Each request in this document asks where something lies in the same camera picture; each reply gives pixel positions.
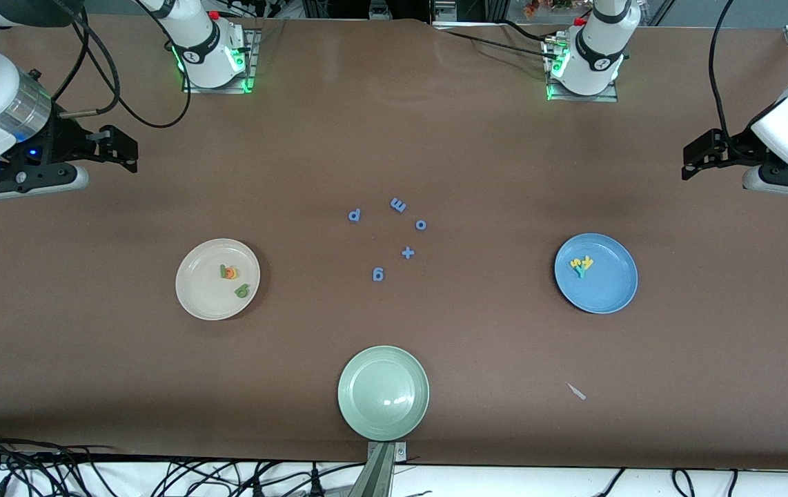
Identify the beige round plate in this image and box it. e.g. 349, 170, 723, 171
175, 238, 262, 321

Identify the blue round plate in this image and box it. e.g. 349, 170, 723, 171
554, 233, 639, 315

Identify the orange red decorative object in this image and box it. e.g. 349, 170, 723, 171
522, 0, 578, 16

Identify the brown table cover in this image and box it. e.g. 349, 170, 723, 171
0, 12, 788, 472

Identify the green round plate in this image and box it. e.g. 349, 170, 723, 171
337, 345, 431, 442

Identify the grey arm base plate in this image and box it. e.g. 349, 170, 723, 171
544, 36, 620, 104
180, 26, 259, 95

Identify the black cable on table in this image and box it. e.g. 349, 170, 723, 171
435, 19, 555, 59

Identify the thick black floor cable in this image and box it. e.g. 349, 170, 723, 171
0, 442, 181, 465

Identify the grey metal post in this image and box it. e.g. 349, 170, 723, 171
347, 440, 409, 497

